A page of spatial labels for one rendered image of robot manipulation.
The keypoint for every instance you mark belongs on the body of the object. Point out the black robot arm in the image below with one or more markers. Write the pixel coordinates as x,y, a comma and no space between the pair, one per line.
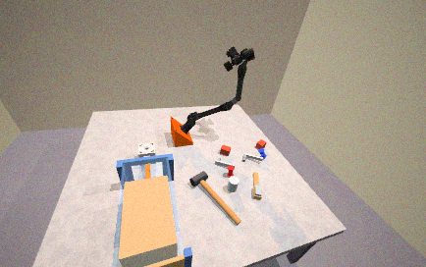
246,56

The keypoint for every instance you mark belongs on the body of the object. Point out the mallet with dark grey head and orange handle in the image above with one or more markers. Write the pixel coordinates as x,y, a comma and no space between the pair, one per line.
200,179

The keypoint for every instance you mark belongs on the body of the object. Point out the grey cylinder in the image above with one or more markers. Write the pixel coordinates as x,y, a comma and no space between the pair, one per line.
232,184

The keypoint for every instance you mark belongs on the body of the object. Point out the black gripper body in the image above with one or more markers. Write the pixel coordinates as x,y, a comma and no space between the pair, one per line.
228,65

